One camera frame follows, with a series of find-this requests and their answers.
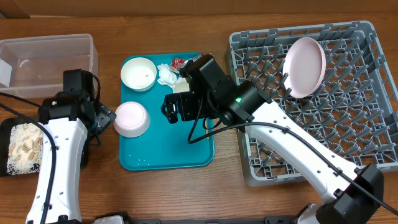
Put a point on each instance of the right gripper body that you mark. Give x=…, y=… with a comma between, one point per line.
x=203, y=106

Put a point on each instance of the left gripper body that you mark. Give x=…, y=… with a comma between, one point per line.
x=104, y=117

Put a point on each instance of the white bowl with rice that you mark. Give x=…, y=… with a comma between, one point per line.
x=132, y=119

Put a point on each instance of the white bowl with peanuts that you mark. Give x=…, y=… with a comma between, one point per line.
x=139, y=74

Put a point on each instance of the white round plate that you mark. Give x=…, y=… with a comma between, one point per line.
x=305, y=65

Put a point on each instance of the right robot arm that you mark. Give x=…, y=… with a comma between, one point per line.
x=349, y=194

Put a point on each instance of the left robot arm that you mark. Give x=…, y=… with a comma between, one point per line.
x=70, y=121

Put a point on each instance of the black rectangular waste tray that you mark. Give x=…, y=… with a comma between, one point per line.
x=6, y=127

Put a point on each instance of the grey plastic dishwasher rack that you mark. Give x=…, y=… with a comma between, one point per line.
x=354, y=111

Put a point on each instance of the white paper cup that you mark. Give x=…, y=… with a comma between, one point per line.
x=181, y=86

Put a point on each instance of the crumpled white napkin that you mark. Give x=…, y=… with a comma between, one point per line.
x=166, y=76

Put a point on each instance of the teal plastic serving tray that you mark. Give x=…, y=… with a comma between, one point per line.
x=163, y=145

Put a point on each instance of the crumpled silver foil wrapper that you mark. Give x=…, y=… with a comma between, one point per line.
x=178, y=63

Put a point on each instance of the pile of rice and peanuts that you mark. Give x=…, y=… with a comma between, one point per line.
x=25, y=148

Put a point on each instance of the clear plastic storage bin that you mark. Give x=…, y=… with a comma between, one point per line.
x=32, y=67

